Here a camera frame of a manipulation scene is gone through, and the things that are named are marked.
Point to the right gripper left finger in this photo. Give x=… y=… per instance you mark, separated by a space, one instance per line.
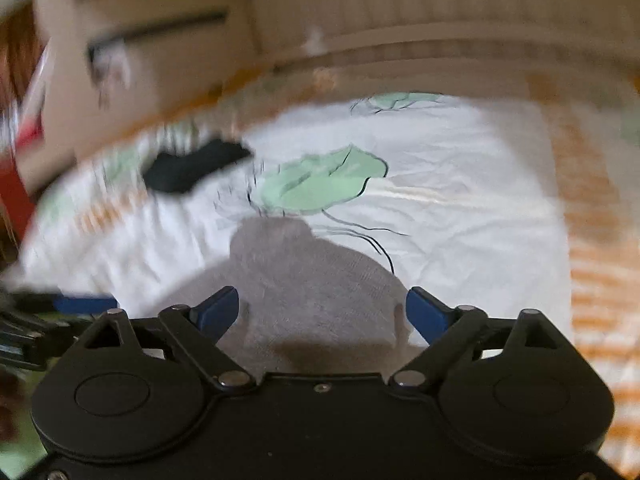
x=175 y=351

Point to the grey knitted sweater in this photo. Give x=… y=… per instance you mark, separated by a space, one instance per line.
x=307 y=306

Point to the wooden bed frame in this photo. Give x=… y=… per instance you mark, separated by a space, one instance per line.
x=119 y=65

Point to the white leaf print bed sheet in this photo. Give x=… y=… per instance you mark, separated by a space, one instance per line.
x=527 y=196

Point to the black folded garment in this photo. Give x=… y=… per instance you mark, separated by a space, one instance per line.
x=178 y=174

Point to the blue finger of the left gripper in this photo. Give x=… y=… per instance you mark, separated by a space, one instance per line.
x=84 y=305

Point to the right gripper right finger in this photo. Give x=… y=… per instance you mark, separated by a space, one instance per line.
x=461 y=334

